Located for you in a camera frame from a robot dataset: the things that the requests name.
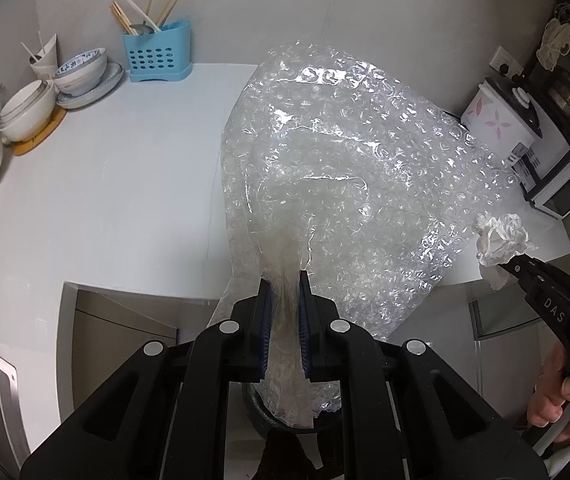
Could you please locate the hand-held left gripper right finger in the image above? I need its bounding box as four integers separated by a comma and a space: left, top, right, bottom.
299, 271, 548, 480

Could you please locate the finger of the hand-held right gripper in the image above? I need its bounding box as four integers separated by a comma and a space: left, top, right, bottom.
499, 260, 541, 297
515, 255, 570, 296

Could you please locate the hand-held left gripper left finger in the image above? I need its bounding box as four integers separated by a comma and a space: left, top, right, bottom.
19, 278, 272, 480

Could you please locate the white tissue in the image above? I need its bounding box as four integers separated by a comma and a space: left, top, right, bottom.
472, 212, 540, 291

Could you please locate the clear bubble wrap sheet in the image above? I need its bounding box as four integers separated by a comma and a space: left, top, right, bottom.
210, 40, 521, 430

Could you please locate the person's right hand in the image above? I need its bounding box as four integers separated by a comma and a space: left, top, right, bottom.
528, 345, 570, 430

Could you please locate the white microwave oven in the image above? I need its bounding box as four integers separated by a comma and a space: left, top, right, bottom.
512, 127, 570, 220

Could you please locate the person's leg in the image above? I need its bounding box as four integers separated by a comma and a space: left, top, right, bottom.
255, 430, 326, 480

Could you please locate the kitchen base cabinet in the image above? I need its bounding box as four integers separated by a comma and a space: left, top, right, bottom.
62, 282, 216, 411

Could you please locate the white flowered rice cooker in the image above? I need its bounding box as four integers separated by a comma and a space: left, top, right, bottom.
461, 77, 543, 161

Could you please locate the white socket with black plug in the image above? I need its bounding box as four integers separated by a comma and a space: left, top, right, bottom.
490, 46, 523, 77

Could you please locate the beige hanging cloth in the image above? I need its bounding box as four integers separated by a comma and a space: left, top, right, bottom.
536, 17, 570, 72

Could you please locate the wooden trivet mat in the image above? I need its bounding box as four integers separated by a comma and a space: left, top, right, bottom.
12, 107, 67, 157

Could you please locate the blue plastic utensil holder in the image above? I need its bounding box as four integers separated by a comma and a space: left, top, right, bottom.
122, 19, 192, 83

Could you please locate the blue patterned bowl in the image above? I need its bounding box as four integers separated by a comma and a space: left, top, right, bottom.
53, 47, 108, 96

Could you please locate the white ceramic bowl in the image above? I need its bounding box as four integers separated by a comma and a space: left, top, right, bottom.
0, 79, 56, 142

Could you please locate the white cup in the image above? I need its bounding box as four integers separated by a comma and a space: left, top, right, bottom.
30, 34, 59, 81

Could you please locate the bunch of wooden chopsticks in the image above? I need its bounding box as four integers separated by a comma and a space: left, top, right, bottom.
110, 0, 185, 36

